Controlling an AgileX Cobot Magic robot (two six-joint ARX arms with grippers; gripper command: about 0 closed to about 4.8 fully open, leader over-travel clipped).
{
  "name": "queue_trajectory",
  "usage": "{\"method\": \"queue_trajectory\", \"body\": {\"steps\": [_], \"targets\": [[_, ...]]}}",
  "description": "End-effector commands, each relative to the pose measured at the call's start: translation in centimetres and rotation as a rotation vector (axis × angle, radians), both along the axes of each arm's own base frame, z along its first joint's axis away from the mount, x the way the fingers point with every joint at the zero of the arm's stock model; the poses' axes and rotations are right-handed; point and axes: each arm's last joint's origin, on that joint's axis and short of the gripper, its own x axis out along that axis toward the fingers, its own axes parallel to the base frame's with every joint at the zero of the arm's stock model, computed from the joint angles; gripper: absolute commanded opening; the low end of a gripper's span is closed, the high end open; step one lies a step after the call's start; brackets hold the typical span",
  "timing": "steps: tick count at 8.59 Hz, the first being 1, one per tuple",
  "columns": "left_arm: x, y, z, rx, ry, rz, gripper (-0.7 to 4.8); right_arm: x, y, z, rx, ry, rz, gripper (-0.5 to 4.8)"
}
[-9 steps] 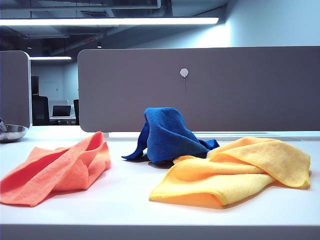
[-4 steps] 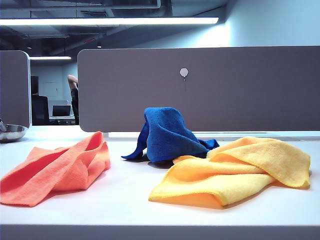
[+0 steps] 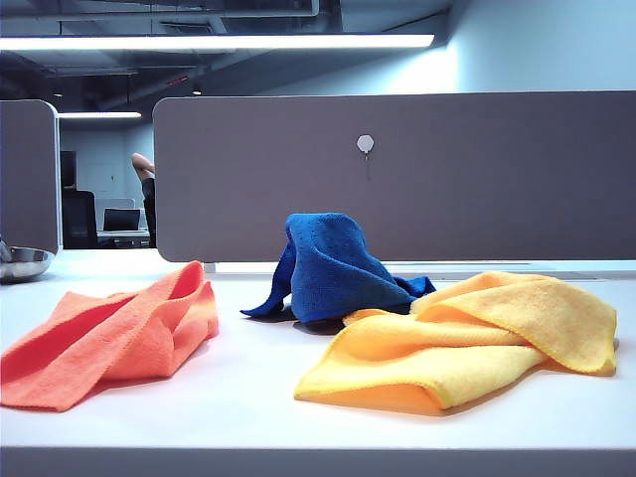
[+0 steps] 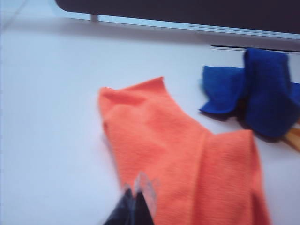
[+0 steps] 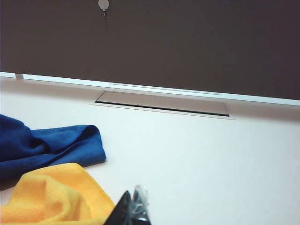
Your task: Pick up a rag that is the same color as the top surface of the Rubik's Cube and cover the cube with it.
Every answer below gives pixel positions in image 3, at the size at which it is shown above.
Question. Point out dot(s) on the blue microfibre rag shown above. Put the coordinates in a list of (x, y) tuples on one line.
[(328, 268)]

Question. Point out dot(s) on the yellow microfibre rag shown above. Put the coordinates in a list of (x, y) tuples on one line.
[(472, 358)]

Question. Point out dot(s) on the orange microfibre rag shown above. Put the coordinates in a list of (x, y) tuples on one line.
[(99, 338)]

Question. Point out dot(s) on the white hexagonal adhesive hook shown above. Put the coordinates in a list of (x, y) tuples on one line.
[(365, 143)]

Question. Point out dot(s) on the white divider support foot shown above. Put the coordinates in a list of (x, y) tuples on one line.
[(210, 267)]

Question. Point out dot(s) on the wide grey desk divider panel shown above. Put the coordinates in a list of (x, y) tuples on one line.
[(497, 199)]

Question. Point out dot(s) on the person in grey shirt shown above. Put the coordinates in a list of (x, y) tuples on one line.
[(146, 169)]

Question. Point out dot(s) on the open laptop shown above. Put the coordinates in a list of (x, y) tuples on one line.
[(121, 219)]

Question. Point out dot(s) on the long ceiling light strip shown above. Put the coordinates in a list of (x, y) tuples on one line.
[(199, 42)]

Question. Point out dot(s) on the black office chair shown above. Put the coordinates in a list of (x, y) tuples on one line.
[(79, 218)]

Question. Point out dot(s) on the short ceiling light strip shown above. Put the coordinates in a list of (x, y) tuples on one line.
[(99, 115)]

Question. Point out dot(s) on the black background screen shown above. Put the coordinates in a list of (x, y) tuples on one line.
[(68, 169)]

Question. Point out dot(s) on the stainless steel bowl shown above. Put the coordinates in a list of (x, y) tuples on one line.
[(22, 263)]

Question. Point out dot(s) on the narrow grey desk divider panel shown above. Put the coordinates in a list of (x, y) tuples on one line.
[(25, 174)]

